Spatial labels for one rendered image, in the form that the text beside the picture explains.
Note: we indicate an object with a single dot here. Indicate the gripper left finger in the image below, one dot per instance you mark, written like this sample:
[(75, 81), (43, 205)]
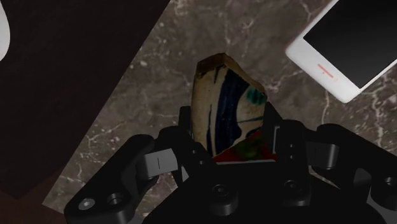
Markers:
[(118, 176)]

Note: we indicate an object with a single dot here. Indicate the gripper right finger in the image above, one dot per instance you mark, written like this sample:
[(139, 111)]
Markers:
[(338, 149)]

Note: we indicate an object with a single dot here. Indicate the cream blue painted ceramic shard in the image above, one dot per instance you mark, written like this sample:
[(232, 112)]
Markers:
[(223, 105)]

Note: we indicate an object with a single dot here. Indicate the white smartphone with black screen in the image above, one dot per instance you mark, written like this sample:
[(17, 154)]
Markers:
[(347, 40)]

